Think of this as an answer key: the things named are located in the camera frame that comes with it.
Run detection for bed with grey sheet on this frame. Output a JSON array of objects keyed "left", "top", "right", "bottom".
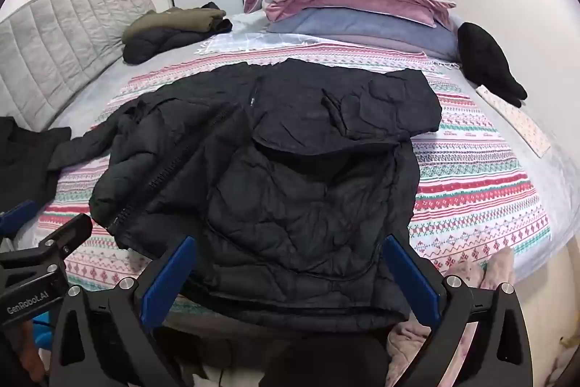
[{"left": 9, "top": 11, "right": 578, "bottom": 315}]

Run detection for olive green jacket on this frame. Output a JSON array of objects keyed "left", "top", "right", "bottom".
[{"left": 122, "top": 6, "right": 227, "bottom": 43}]

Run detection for blue folded blanket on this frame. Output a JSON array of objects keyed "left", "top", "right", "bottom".
[{"left": 267, "top": 8, "right": 463, "bottom": 61}]

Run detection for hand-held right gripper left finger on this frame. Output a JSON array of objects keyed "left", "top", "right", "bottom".
[{"left": 47, "top": 235, "right": 198, "bottom": 387}]

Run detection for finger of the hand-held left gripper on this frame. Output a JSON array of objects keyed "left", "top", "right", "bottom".
[
  {"left": 38, "top": 213, "right": 94, "bottom": 258},
  {"left": 0, "top": 200, "right": 38, "bottom": 236}
]

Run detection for grey quilted headboard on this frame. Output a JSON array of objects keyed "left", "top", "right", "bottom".
[{"left": 0, "top": 0, "right": 157, "bottom": 134}]

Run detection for white dotted flat board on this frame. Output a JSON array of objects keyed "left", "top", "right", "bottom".
[{"left": 476, "top": 84, "right": 551, "bottom": 158}]

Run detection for dark folded puffer jacket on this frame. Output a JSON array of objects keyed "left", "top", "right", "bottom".
[{"left": 122, "top": 17, "right": 234, "bottom": 65}]

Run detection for person's dark trousers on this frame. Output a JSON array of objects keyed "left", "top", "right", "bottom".
[{"left": 199, "top": 330, "right": 390, "bottom": 387}]

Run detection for red green patterned blanket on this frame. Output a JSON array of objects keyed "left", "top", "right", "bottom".
[{"left": 38, "top": 42, "right": 551, "bottom": 292}]

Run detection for light checked fringed blanket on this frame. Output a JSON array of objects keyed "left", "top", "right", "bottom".
[{"left": 195, "top": 31, "right": 454, "bottom": 70}]

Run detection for dark cloth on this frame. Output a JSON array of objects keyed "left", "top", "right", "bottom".
[{"left": 0, "top": 116, "right": 73, "bottom": 211}]

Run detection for large black puffer jacket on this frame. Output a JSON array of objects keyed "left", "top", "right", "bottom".
[{"left": 47, "top": 58, "right": 442, "bottom": 333}]

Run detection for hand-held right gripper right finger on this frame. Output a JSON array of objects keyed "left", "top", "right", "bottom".
[{"left": 383, "top": 234, "right": 534, "bottom": 387}]

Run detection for black fleece garment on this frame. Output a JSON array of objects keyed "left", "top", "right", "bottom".
[{"left": 457, "top": 22, "right": 529, "bottom": 107}]

